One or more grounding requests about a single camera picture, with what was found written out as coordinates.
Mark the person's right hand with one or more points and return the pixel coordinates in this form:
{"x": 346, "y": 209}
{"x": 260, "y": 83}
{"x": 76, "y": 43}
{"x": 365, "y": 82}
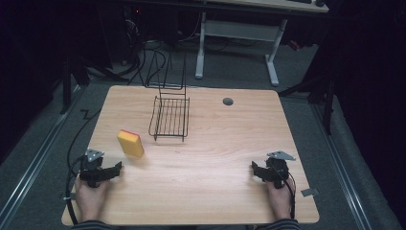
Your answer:
{"x": 279, "y": 201}

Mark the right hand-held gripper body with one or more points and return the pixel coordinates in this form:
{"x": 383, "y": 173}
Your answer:
{"x": 277, "y": 169}

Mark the metal floor rail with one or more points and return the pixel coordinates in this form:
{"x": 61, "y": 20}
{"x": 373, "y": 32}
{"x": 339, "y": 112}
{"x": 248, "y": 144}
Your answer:
{"x": 341, "y": 166}
{"x": 28, "y": 166}

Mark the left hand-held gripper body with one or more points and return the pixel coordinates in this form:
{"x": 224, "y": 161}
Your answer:
{"x": 92, "y": 167}

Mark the dark keyboard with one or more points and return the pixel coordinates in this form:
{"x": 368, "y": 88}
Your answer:
{"x": 300, "y": 1}

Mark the small red object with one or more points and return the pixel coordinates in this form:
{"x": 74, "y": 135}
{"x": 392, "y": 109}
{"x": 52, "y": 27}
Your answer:
{"x": 294, "y": 45}

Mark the black metal stand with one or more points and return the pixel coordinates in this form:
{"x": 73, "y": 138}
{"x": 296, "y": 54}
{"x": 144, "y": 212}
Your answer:
{"x": 66, "y": 86}
{"x": 328, "y": 105}

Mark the dark computer mouse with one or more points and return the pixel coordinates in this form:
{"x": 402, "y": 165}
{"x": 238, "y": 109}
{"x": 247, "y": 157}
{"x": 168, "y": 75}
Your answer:
{"x": 320, "y": 3}

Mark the white desk with metal legs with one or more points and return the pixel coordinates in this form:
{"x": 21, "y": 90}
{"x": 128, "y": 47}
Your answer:
{"x": 239, "y": 30}

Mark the person's left hand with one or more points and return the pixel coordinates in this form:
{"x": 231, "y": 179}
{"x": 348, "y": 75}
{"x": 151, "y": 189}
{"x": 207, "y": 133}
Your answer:
{"x": 91, "y": 199}

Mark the yellow sponge with red side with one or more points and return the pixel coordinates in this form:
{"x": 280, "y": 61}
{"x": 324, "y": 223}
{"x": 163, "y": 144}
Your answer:
{"x": 130, "y": 143}

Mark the grey tape piece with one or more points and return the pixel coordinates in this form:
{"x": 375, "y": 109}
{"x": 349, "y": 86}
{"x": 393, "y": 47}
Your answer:
{"x": 309, "y": 192}

